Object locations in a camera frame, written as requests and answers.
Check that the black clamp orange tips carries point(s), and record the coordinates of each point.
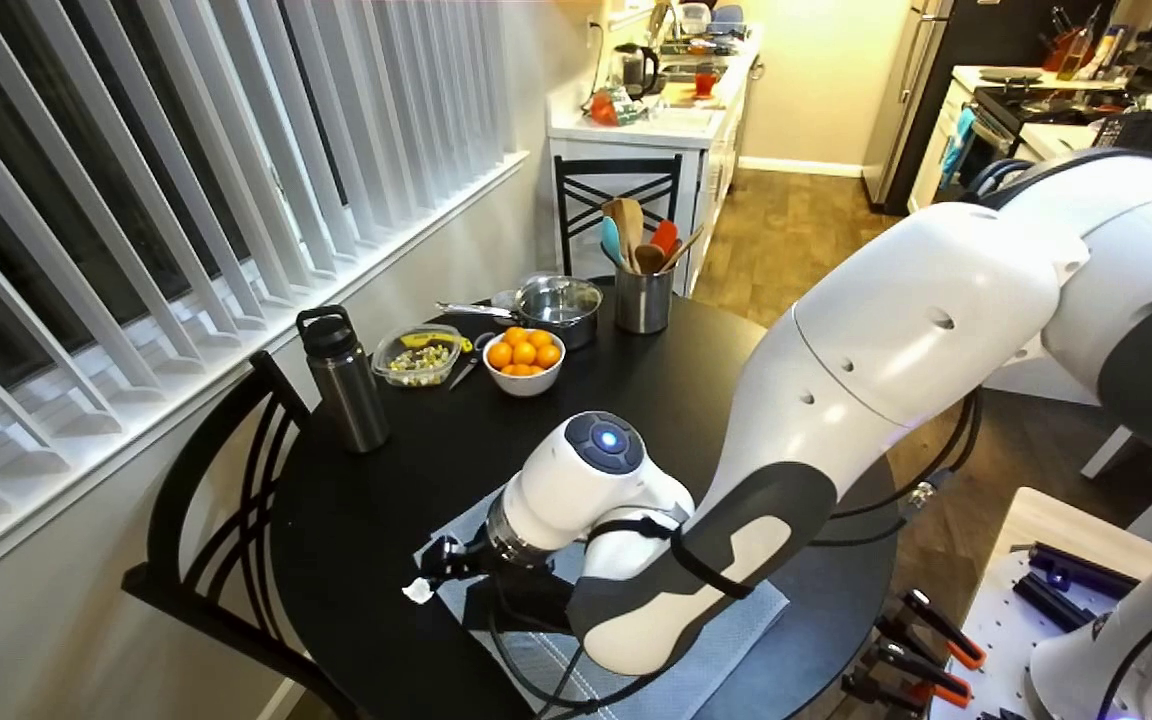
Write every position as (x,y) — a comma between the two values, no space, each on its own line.
(943,625)
(882,688)
(922,660)

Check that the black wooden chair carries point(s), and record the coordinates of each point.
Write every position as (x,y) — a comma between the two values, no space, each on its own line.
(201,506)

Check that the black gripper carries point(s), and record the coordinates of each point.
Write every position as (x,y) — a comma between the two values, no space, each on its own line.
(479,561)

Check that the wooden spatula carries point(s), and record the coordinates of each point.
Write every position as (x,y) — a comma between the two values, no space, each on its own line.
(626,225)

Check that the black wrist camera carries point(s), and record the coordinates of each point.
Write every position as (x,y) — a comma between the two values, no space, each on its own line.
(520,603)

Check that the wooden base board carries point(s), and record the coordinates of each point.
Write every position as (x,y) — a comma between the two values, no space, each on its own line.
(990,625)

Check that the bowl of green food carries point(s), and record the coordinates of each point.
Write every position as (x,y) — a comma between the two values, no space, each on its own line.
(419,361)

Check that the black and purple clamp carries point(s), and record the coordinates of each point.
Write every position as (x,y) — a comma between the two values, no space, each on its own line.
(1050,603)
(1076,565)

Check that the white bowl of oranges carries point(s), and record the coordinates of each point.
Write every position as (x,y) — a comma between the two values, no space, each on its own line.
(520,361)

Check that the white window sill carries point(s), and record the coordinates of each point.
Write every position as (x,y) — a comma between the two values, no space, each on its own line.
(201,402)

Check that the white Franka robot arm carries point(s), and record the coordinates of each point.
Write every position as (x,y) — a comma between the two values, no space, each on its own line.
(922,345)

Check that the red spatula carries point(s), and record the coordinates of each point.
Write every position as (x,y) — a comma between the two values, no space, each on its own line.
(662,242)

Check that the light blue towel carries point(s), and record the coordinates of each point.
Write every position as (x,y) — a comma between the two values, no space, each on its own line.
(737,625)

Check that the teal silicone spatula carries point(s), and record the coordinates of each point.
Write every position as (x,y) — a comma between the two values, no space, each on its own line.
(610,246)

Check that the yellow banana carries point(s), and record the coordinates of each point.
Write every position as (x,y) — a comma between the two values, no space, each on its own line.
(436,340)

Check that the steel pot with lid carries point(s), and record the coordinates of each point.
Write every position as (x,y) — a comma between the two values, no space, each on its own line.
(563,306)

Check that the dark steel water bottle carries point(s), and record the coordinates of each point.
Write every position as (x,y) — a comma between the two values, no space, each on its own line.
(341,385)

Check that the steel utensil holder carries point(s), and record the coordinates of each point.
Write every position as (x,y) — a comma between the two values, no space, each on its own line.
(640,306)

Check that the white vertical window blinds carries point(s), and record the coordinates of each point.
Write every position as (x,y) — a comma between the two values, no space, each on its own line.
(138,173)

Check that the white kitchen counter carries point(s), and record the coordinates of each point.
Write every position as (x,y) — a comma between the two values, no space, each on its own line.
(656,124)

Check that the black electric kettle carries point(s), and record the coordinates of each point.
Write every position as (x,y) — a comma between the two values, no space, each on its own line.
(637,68)

